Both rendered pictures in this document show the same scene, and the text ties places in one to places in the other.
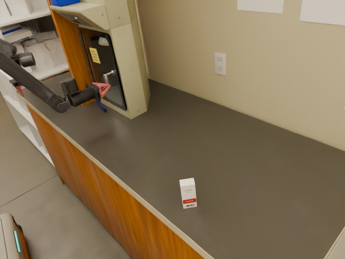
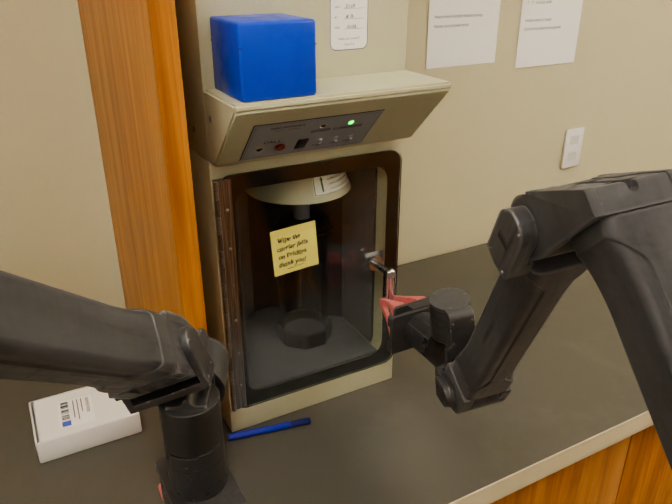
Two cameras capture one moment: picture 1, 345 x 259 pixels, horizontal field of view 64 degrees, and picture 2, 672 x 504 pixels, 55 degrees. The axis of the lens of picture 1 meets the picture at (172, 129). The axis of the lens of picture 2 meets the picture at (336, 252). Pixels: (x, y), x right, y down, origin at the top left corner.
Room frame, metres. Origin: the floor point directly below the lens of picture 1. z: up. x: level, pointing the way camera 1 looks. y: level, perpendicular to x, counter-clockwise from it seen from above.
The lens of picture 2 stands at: (1.20, 1.22, 1.67)
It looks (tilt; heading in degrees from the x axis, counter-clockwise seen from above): 25 degrees down; 280
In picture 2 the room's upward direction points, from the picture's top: straight up
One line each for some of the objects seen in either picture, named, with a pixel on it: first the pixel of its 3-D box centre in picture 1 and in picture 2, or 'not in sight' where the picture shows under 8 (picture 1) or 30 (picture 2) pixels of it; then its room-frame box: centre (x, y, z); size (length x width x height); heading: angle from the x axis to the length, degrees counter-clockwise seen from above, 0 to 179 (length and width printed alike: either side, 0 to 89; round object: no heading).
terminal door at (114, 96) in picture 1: (102, 69); (317, 281); (1.39, 0.32, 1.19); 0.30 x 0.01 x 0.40; 38
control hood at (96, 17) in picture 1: (78, 17); (331, 122); (1.36, 0.36, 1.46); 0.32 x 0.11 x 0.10; 39
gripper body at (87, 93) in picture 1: (88, 94); (426, 334); (1.21, 0.37, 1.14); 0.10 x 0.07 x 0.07; 38
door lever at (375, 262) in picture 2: (109, 80); (383, 287); (1.29, 0.27, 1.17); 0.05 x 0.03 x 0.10; 128
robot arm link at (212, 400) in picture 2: (15, 63); (192, 413); (1.42, 0.76, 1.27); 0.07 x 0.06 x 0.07; 104
